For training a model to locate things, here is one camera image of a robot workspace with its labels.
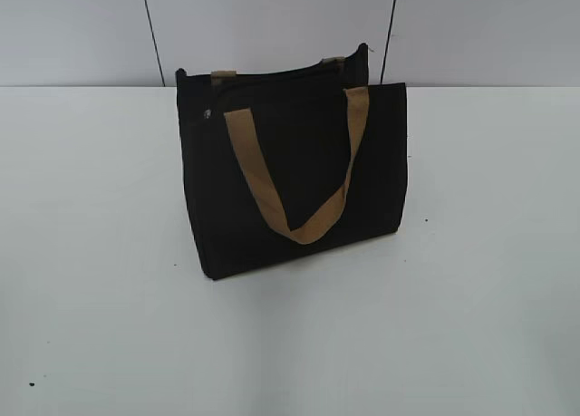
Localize black tote bag tan handles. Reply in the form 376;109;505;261
175;44;408;280

